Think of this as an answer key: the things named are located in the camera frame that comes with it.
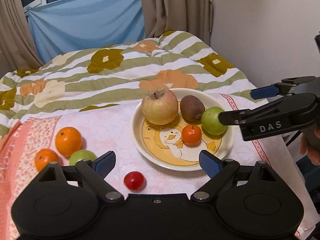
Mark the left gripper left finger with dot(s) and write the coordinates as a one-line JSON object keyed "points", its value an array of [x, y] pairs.
{"points": [[93, 174]]}

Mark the yellow-red apple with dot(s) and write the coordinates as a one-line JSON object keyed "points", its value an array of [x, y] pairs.
{"points": [[160, 106]]}

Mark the beige left curtain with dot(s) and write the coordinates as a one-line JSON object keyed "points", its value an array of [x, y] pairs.
{"points": [[18, 50]]}

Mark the small orange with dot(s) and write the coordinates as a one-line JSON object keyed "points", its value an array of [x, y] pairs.
{"points": [[191, 135]]}

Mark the red tomato far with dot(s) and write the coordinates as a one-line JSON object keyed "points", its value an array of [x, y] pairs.
{"points": [[134, 181]]}

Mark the beige right curtain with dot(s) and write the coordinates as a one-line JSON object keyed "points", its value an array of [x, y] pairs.
{"points": [[193, 16]]}

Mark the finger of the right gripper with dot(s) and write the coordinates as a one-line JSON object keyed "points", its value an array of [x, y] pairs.
{"points": [[289, 86], [287, 114]]}

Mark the floral striped quilt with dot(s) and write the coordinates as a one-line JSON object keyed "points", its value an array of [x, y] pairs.
{"points": [[99, 77]]}

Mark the beige curtain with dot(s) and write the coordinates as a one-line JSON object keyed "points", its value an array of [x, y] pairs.
{"points": [[193, 16], [18, 50]]}

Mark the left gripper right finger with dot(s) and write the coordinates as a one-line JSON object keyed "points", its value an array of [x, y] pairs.
{"points": [[219, 171]]}

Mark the orange left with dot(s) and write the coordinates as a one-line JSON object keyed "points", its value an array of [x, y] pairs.
{"points": [[43, 157]]}

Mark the brown kiwi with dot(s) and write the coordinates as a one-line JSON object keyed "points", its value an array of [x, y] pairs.
{"points": [[191, 108]]}

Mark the orange far back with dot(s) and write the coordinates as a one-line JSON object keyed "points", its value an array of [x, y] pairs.
{"points": [[68, 140]]}

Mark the blue window cloth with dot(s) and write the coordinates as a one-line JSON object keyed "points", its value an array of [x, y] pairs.
{"points": [[70, 25]]}

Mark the cream duck-print plate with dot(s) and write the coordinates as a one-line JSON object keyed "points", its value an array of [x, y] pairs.
{"points": [[163, 144]]}

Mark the right hand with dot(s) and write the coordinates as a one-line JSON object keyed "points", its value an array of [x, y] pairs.
{"points": [[306, 148]]}

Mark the green apple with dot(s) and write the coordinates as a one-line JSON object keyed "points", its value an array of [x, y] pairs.
{"points": [[210, 121], [81, 155]]}

